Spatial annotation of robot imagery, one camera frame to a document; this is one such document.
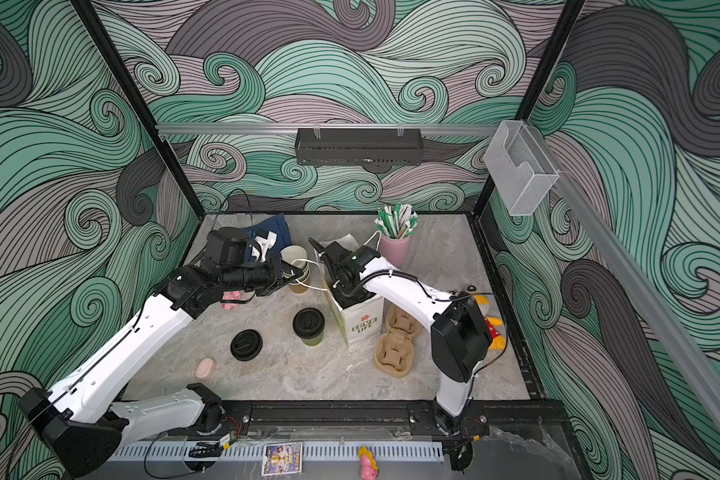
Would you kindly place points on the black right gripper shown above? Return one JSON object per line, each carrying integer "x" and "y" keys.
{"x": 339, "y": 297}

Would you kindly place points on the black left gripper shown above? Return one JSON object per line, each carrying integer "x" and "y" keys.
{"x": 276, "y": 270}

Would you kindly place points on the black coffee cup lid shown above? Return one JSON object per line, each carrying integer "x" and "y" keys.
{"x": 308, "y": 323}
{"x": 246, "y": 345}

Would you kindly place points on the white green paper takeout bag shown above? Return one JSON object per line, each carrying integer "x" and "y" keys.
{"x": 357, "y": 324}

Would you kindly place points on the green white paper cup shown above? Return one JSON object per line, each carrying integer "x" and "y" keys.
{"x": 313, "y": 341}

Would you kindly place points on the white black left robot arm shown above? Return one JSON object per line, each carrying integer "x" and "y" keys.
{"x": 80, "y": 418}

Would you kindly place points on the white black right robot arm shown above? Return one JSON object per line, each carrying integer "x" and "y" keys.
{"x": 459, "y": 336}

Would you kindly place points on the stack of paper cups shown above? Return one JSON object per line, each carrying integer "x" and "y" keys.
{"x": 297, "y": 256}

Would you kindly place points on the pink metal straw bucket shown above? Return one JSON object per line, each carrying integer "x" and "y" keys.
{"x": 394, "y": 250}

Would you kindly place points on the navy blue napkin stack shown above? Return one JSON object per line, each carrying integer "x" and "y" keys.
{"x": 275, "y": 231}

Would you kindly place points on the pink plush toy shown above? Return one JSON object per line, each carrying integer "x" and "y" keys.
{"x": 231, "y": 299}

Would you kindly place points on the green white wrapped straws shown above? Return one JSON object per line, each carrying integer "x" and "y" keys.
{"x": 396, "y": 221}

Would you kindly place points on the brown pulp cup carrier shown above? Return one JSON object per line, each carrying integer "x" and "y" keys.
{"x": 395, "y": 351}

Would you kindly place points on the pink oval soap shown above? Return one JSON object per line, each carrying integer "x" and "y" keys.
{"x": 205, "y": 369}

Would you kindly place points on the yellow plush doll red dress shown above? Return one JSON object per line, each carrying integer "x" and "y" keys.
{"x": 495, "y": 325}

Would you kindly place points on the colourful picture card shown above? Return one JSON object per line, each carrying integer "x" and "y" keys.
{"x": 282, "y": 459}

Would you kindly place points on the pink yellow small toy figure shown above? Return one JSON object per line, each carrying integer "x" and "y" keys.
{"x": 369, "y": 469}

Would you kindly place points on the black wall shelf tray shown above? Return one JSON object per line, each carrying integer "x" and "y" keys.
{"x": 358, "y": 147}

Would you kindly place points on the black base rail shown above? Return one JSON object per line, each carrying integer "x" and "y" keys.
{"x": 416, "y": 417}

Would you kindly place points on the aluminium wall rail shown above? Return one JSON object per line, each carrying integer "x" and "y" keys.
{"x": 252, "y": 128}

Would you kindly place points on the clear acrylic wall holder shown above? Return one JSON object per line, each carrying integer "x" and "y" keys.
{"x": 521, "y": 165}

